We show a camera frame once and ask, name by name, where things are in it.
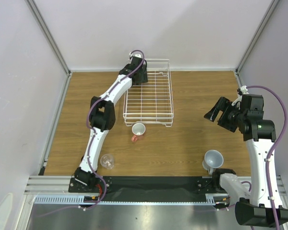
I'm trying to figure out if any light grey flared mug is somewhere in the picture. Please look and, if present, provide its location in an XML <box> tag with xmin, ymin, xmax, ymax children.
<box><xmin>202</xmin><ymin>149</ymin><xmax>224</xmax><ymax>175</ymax></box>

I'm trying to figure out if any pink ceramic mug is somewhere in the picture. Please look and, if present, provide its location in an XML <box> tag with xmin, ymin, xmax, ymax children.
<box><xmin>132</xmin><ymin>123</ymin><xmax>146</xmax><ymax>142</ymax></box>

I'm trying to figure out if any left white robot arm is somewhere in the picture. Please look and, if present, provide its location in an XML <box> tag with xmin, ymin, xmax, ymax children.
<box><xmin>74</xmin><ymin>54</ymin><xmax>148</xmax><ymax>192</ymax></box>

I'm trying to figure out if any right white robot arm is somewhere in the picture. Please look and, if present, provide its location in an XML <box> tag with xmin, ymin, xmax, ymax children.
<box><xmin>204</xmin><ymin>94</ymin><xmax>288</xmax><ymax>229</ymax></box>

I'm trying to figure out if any clear plastic cup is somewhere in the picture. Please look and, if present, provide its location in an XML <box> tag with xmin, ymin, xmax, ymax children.
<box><xmin>100</xmin><ymin>154</ymin><xmax>115</xmax><ymax>170</ymax></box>

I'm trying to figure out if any white wire dish rack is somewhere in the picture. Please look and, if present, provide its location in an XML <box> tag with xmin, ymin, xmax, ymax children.
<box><xmin>122</xmin><ymin>59</ymin><xmax>174</xmax><ymax>127</ymax></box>

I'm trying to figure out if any slotted grey cable duct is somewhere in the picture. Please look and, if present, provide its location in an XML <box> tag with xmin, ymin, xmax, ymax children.
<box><xmin>34</xmin><ymin>193</ymin><xmax>229</xmax><ymax>206</ymax></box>

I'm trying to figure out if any right aluminium frame post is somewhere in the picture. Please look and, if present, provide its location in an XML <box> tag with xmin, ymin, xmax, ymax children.
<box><xmin>235</xmin><ymin>0</ymin><xmax>280</xmax><ymax>73</ymax></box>

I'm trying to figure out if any aluminium frame post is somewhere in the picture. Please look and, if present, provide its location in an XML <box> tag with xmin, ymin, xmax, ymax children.
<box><xmin>235</xmin><ymin>0</ymin><xmax>280</xmax><ymax>73</ymax></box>
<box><xmin>25</xmin><ymin>0</ymin><xmax>71</xmax><ymax>76</ymax></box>

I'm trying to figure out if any left aluminium frame post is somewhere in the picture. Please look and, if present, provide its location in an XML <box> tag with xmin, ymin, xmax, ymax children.
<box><xmin>25</xmin><ymin>0</ymin><xmax>71</xmax><ymax>76</ymax></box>

